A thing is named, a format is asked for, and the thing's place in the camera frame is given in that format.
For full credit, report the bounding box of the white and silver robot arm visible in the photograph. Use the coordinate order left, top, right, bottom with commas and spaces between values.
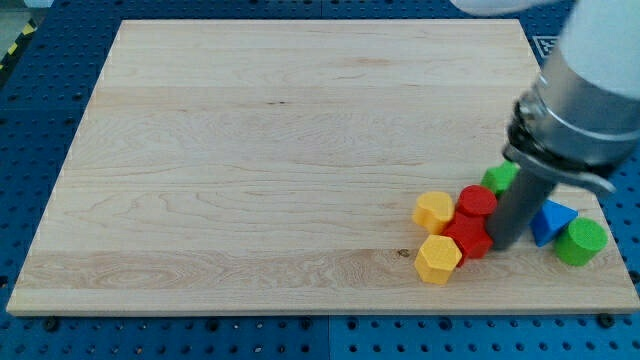
503, 0, 639, 196

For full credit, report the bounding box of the light wooden board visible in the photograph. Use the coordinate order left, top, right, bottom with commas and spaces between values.
7, 19, 639, 317

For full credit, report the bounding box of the yellow heart block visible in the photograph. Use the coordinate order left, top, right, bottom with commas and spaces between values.
412, 191, 455, 235

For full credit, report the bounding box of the yellow hexagon block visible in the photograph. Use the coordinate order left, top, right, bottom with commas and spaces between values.
414, 235, 462, 285

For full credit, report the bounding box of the red cylinder block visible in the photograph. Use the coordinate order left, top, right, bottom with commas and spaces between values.
456, 185, 498, 218

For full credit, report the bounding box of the red star block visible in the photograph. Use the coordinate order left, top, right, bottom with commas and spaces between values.
442, 212, 494, 267

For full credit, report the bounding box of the green star block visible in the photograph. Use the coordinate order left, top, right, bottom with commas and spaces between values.
480, 160, 519, 198

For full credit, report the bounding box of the grey cylindrical pointer tool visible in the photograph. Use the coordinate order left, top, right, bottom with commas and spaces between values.
485, 169, 557, 250

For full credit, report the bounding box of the blue triangle block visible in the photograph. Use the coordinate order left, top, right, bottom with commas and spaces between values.
529, 200, 578, 247

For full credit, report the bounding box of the black white fiducial marker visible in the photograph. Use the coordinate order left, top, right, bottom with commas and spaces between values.
532, 35, 558, 63

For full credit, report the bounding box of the green cylinder block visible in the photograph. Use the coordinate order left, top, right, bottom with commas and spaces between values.
554, 217, 608, 266

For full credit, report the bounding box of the yellow black hazard tape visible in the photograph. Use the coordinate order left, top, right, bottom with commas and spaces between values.
1, 18, 38, 73

